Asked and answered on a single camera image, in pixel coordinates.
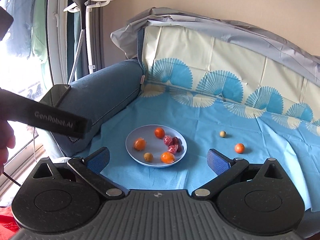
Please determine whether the red cloth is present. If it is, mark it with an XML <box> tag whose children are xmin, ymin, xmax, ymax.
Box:
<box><xmin>0</xmin><ymin>206</ymin><xmax>19</xmax><ymax>240</ymax></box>

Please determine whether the orange tangerine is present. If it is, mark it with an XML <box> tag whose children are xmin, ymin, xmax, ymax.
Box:
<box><xmin>234</xmin><ymin>143</ymin><xmax>245</xmax><ymax>154</ymax></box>
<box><xmin>154</xmin><ymin>127</ymin><xmax>165</xmax><ymax>139</ymax></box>

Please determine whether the red candy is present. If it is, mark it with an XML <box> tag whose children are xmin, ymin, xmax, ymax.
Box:
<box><xmin>168</xmin><ymin>144</ymin><xmax>179</xmax><ymax>154</ymax></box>
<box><xmin>163</xmin><ymin>135</ymin><xmax>172</xmax><ymax>146</ymax></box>

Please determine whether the dark red date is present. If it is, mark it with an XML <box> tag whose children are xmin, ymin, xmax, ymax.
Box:
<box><xmin>176</xmin><ymin>144</ymin><xmax>182</xmax><ymax>153</ymax></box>
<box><xmin>172</xmin><ymin>137</ymin><xmax>180</xmax><ymax>145</ymax></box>

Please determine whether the orange tangerine near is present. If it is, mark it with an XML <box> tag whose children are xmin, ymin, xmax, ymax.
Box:
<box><xmin>234</xmin><ymin>143</ymin><xmax>245</xmax><ymax>154</ymax></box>

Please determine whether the light blue plate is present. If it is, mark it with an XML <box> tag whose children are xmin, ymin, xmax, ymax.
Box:
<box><xmin>125</xmin><ymin>125</ymin><xmax>188</xmax><ymax>168</ymax></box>

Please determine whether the person's left hand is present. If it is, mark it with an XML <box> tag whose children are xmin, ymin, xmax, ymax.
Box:
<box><xmin>0</xmin><ymin>120</ymin><xmax>16</xmax><ymax>174</ymax></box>

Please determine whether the wrapped orange left in plate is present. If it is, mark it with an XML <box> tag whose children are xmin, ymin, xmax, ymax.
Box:
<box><xmin>133</xmin><ymin>138</ymin><xmax>146</xmax><ymax>151</ymax></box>

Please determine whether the blue sofa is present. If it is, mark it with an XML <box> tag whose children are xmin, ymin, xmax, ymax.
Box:
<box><xmin>37</xmin><ymin>59</ymin><xmax>144</xmax><ymax>159</ymax></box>

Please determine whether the wrapped orange in plate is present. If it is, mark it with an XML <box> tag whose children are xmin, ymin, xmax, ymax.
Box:
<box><xmin>133</xmin><ymin>138</ymin><xmax>146</xmax><ymax>151</ymax></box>
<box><xmin>160</xmin><ymin>152</ymin><xmax>175</xmax><ymax>164</ymax></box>

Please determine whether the grey plastic cover sheet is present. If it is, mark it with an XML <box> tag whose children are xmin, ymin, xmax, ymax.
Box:
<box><xmin>110</xmin><ymin>7</ymin><xmax>319</xmax><ymax>85</ymax></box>

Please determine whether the black smartphone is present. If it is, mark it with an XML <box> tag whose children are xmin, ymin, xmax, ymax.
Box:
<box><xmin>40</xmin><ymin>84</ymin><xmax>71</xmax><ymax>107</ymax></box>

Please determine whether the black cable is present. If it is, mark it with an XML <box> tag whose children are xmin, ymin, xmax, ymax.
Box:
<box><xmin>3</xmin><ymin>171</ymin><xmax>22</xmax><ymax>188</ymax></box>

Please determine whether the blue patterned tablecloth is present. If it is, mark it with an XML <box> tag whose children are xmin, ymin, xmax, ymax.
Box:
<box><xmin>80</xmin><ymin>26</ymin><xmax>319</xmax><ymax>212</ymax></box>

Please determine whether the orange tangerine far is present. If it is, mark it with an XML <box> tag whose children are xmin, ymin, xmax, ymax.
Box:
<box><xmin>154</xmin><ymin>127</ymin><xmax>165</xmax><ymax>139</ymax></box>

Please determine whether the white garment steamer stand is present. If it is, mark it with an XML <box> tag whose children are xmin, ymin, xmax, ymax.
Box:
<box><xmin>63</xmin><ymin>0</ymin><xmax>115</xmax><ymax>84</ymax></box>

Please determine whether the tan longan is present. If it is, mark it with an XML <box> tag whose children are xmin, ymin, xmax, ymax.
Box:
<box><xmin>219</xmin><ymin>131</ymin><xmax>226</xmax><ymax>138</ymax></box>
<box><xmin>144</xmin><ymin>152</ymin><xmax>153</xmax><ymax>163</ymax></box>

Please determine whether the wrapped orange right in plate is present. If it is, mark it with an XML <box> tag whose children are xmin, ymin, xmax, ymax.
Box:
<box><xmin>160</xmin><ymin>152</ymin><xmax>175</xmax><ymax>164</ymax></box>

